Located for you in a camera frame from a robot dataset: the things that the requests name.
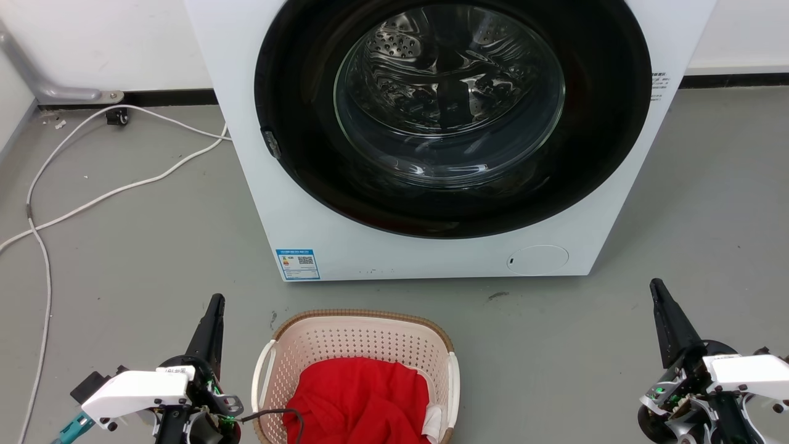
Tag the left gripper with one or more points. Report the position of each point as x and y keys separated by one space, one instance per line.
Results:
x=206 y=419

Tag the teal connector piece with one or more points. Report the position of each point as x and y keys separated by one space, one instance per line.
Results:
x=73 y=428

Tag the silver door latch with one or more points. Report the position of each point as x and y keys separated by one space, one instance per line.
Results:
x=270 y=142

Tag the red garment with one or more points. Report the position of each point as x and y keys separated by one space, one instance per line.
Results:
x=357 y=401

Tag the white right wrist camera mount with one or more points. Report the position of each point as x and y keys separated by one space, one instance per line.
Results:
x=749 y=373

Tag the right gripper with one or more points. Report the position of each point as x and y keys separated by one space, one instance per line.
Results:
x=684 y=407

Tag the blue energy label sticker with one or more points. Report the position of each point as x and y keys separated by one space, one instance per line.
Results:
x=298 y=264

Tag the grey wall pipe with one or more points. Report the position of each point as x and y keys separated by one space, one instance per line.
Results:
x=37 y=83

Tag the black round washer door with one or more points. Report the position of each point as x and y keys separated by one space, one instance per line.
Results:
x=296 y=123

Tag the white cloth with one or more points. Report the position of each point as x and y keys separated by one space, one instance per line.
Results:
x=432 y=423

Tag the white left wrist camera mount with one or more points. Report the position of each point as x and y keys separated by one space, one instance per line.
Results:
x=135 y=391

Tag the white front-load washing machine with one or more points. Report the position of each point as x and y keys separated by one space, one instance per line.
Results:
x=308 y=216

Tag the round white filter cover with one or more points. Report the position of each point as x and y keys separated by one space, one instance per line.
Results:
x=537 y=259

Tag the beige perforated laundry basket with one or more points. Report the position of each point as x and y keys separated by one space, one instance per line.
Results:
x=357 y=339

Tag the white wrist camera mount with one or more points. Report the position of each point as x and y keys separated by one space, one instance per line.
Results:
x=135 y=391
x=749 y=373

